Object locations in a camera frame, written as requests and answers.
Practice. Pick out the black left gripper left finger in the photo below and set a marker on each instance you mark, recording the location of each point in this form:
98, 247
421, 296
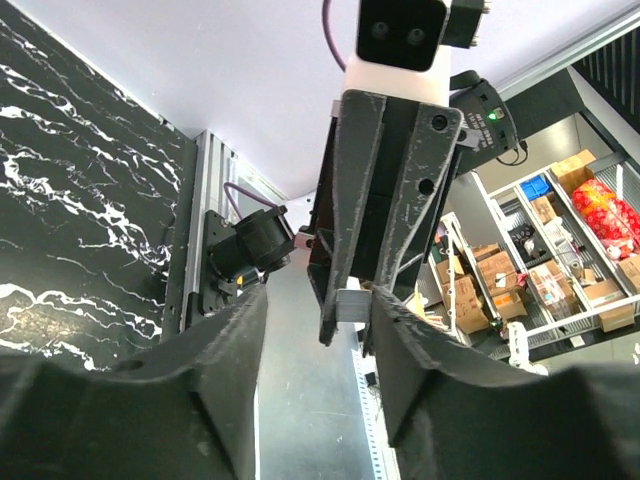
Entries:
182, 410

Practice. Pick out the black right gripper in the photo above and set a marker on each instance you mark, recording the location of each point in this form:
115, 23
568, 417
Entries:
387, 165

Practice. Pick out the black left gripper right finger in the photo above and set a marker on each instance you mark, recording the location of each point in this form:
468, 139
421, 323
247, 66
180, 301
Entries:
452, 412

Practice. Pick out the silver staple strip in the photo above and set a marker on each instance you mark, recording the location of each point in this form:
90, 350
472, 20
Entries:
353, 306

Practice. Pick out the blue plastic bin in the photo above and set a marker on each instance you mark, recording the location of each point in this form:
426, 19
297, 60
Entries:
535, 187

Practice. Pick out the metal storage shelf rack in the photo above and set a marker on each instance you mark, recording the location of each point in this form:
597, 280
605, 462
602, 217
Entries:
530, 277

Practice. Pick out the red patterned bag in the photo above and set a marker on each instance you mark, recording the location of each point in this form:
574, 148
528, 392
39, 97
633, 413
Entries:
614, 222

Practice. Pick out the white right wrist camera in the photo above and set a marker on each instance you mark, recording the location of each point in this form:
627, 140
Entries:
403, 48

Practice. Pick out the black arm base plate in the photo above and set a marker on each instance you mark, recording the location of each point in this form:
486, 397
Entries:
225, 271

